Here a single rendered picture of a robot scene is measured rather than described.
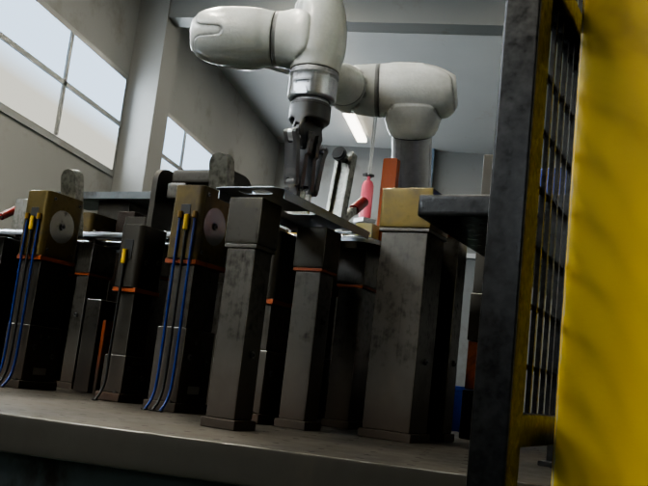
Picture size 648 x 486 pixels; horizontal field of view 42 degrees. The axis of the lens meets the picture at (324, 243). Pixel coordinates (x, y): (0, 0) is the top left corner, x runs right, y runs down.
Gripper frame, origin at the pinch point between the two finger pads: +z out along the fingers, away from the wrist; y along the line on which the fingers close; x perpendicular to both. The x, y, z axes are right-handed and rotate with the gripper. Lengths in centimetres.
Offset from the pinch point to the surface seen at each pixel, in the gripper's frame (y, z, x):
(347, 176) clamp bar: -14.4, -10.4, 1.8
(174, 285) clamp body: 24.0, 17.2, -6.6
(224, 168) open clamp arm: 18.2, -3.1, -4.3
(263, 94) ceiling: -672, -293, -449
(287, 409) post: 22.1, 33.5, 14.6
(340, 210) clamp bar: -13.3, -3.4, 1.6
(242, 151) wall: -700, -234, -487
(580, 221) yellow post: 53, 13, 59
